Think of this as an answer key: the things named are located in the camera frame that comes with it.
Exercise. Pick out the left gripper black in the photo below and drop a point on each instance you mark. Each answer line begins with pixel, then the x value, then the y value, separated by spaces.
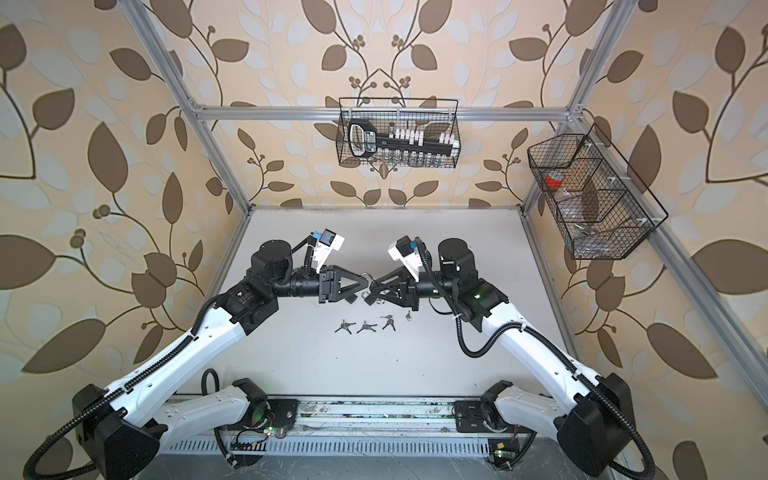
pixel 329 286

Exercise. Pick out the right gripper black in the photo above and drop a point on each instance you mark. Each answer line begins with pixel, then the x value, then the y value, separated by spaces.
pixel 406 286

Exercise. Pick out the silver key bunch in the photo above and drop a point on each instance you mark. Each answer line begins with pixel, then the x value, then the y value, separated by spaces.
pixel 389 322
pixel 345 326
pixel 367 327

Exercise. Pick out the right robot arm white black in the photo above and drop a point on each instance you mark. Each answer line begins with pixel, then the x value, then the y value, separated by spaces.
pixel 591 416

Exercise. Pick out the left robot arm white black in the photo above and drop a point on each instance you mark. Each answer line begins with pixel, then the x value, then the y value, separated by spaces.
pixel 116 426

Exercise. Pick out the black tool set in basket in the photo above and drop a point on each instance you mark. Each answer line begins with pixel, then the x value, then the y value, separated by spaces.
pixel 365 141

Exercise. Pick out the red capped item in basket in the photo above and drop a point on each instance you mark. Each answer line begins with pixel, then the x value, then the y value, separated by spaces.
pixel 554 180

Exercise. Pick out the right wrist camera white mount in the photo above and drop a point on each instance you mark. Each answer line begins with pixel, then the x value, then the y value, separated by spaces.
pixel 405 251

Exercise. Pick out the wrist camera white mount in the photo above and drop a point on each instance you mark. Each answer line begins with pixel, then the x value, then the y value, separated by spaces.
pixel 324 243
pixel 405 251

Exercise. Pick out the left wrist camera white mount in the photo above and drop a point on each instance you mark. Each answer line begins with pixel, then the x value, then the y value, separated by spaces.
pixel 324 243

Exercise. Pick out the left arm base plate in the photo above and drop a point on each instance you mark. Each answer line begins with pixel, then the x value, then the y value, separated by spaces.
pixel 275 413

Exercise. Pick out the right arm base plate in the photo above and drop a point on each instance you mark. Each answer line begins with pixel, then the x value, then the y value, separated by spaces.
pixel 476 416

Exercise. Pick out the back wall wire basket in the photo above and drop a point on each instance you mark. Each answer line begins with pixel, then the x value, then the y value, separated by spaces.
pixel 433 115

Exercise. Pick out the wall wire basket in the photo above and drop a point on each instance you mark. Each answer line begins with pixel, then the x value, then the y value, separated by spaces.
pixel 604 209
pixel 433 115

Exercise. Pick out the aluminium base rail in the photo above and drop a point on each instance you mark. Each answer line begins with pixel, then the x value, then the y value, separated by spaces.
pixel 396 427

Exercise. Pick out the right wall wire basket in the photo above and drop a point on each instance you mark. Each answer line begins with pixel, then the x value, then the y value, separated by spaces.
pixel 604 209

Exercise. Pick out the aluminium frame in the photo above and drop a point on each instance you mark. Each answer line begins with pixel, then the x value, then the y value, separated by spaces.
pixel 633 137

